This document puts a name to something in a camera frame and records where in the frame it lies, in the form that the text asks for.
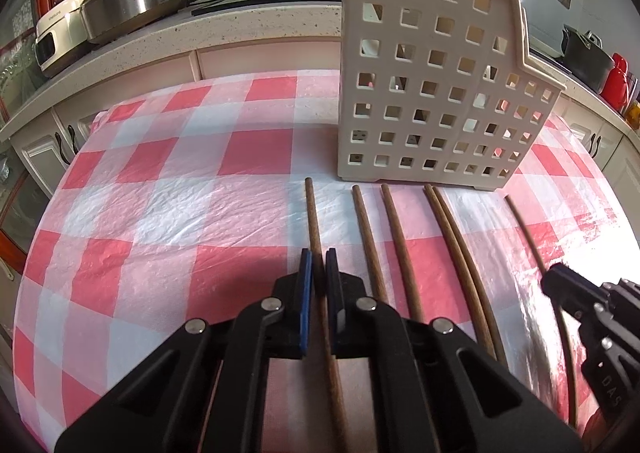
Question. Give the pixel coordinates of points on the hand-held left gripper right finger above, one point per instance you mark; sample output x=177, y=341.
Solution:
x=331, y=303

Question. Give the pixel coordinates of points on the red thermos jug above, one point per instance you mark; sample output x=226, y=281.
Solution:
x=615, y=83

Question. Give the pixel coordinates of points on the grey stock pot with lid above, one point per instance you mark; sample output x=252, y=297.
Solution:
x=587, y=60

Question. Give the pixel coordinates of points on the white small kitchen appliance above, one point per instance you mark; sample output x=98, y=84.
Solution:
x=57, y=33

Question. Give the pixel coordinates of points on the white perforated plastic basket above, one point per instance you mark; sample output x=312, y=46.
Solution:
x=346, y=83

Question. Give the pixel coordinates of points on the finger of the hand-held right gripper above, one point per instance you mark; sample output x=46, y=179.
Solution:
x=565, y=285
x=627, y=298

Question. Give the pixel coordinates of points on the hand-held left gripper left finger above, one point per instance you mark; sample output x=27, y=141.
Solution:
x=306, y=303

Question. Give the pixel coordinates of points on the cooking oil bottle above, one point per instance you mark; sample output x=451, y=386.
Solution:
x=632, y=111

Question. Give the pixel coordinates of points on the bunch of wooden chopsticks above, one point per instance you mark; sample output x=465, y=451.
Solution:
x=403, y=253

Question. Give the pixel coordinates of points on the red white checked tablecloth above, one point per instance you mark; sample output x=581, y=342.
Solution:
x=150, y=233

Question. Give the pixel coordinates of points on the brown wooden chopstick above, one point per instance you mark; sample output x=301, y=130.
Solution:
x=526, y=233
x=314, y=223

